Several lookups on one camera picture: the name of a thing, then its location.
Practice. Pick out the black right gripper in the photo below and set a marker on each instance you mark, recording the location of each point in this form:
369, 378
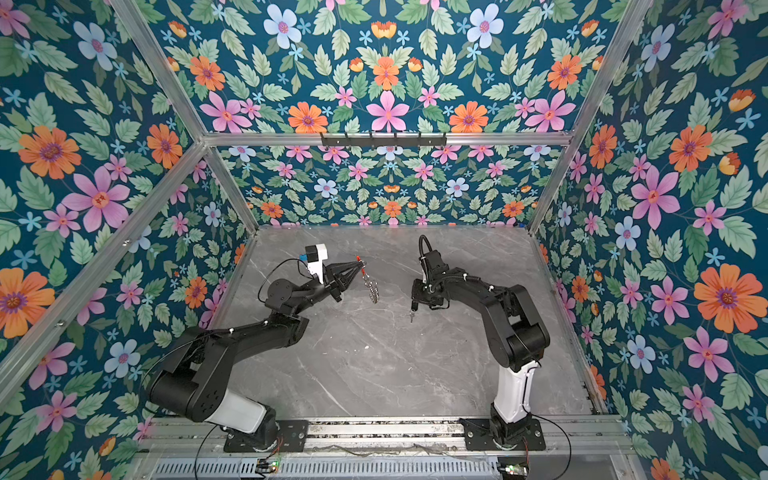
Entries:
416, 293

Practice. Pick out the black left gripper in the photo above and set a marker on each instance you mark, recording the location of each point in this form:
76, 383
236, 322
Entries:
338, 283

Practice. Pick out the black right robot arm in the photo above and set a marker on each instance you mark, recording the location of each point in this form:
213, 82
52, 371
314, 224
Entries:
515, 331

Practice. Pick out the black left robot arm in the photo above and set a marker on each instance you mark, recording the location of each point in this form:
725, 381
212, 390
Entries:
193, 378

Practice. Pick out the aluminium horizontal back bar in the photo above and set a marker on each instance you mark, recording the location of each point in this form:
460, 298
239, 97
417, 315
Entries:
276, 139

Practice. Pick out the aluminium left side bar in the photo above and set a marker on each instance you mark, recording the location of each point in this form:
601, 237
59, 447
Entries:
22, 360

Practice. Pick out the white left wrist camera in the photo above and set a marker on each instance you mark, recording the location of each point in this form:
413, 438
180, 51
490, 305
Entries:
316, 255

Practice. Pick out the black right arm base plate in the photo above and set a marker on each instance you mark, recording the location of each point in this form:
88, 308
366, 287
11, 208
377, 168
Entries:
494, 435

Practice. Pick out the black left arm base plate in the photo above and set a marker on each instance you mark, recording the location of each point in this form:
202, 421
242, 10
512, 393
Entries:
271, 437

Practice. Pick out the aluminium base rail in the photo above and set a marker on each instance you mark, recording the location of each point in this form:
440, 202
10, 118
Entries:
575, 435

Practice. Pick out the aluminium corner post right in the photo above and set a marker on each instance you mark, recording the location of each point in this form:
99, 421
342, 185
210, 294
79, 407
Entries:
626, 30

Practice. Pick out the aluminium corner post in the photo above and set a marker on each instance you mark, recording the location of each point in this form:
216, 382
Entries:
626, 30
139, 30

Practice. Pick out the white perforated cable tray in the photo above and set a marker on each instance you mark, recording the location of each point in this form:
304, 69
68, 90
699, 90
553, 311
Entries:
328, 468

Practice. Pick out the aluminium corner post left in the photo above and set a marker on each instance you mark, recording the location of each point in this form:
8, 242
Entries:
139, 30

